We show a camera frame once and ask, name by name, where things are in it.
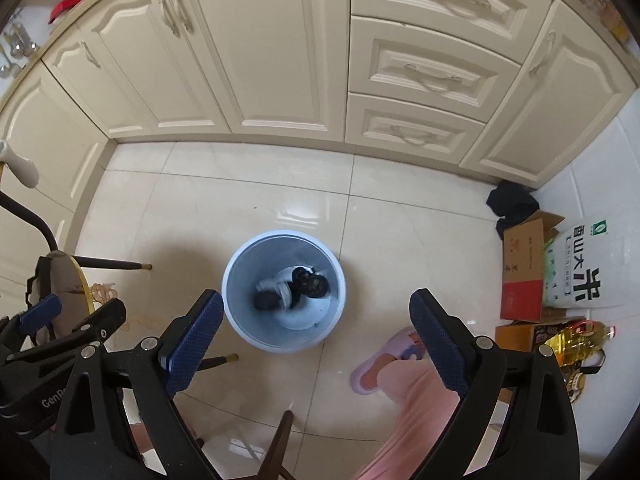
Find white rice bag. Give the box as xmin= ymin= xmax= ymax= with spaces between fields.
xmin=542 ymin=212 xmax=640 ymax=311

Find yellow cooking oil bottle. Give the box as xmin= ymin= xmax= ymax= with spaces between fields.
xmin=542 ymin=320 xmax=618 ymax=401

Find red pot lid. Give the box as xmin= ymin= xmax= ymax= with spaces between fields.
xmin=47 ymin=0 xmax=85 ymax=25

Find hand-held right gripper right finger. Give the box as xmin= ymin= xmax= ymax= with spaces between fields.
xmin=409 ymin=288 xmax=593 ymax=480

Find white crumpled tissue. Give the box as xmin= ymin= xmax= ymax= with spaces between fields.
xmin=257 ymin=267 xmax=301 ymax=306

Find orange seasoning packet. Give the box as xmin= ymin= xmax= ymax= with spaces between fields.
xmin=607 ymin=0 xmax=631 ymax=43

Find black cloth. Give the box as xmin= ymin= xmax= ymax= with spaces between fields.
xmin=487 ymin=180 xmax=541 ymax=241

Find person's right leg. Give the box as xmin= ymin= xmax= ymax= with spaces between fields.
xmin=352 ymin=357 xmax=461 ymax=480

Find dark food scraps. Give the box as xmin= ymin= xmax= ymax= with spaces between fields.
xmin=253 ymin=290 xmax=281 ymax=312
xmin=292 ymin=267 xmax=331 ymax=298

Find white rounded handle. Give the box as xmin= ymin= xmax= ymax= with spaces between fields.
xmin=0 ymin=141 xmax=40 ymax=189

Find brown printed carton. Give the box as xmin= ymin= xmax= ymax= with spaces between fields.
xmin=495 ymin=316 xmax=586 ymax=356

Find purple slipper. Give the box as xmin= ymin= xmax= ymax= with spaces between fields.
xmin=350 ymin=326 xmax=426 ymax=397

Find cream cabinet door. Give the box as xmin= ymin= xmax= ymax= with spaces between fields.
xmin=460 ymin=0 xmax=640 ymax=186
xmin=42 ymin=27 xmax=156 ymax=138
xmin=0 ymin=62 xmax=113 ymax=221
xmin=90 ymin=0 xmax=233 ymax=133
xmin=160 ymin=0 xmax=351 ymax=141

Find round dining table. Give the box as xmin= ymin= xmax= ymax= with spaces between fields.
xmin=37 ymin=250 xmax=296 ymax=480

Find cream cabinet drawer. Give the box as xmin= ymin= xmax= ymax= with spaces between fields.
xmin=347 ymin=16 xmax=523 ymax=123
xmin=345 ymin=92 xmax=486 ymax=166
xmin=350 ymin=0 xmax=553 ymax=66

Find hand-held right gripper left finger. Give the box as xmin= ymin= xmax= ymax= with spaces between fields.
xmin=50 ymin=287 xmax=224 ymax=480

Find light blue waste bin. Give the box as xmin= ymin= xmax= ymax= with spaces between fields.
xmin=221 ymin=230 xmax=347 ymax=352

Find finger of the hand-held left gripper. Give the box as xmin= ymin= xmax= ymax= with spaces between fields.
xmin=7 ymin=298 xmax=127 ymax=363
xmin=0 ymin=257 xmax=63 ymax=341

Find black metal chair frame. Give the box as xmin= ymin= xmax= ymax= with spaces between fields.
xmin=0 ymin=190 xmax=57 ymax=252

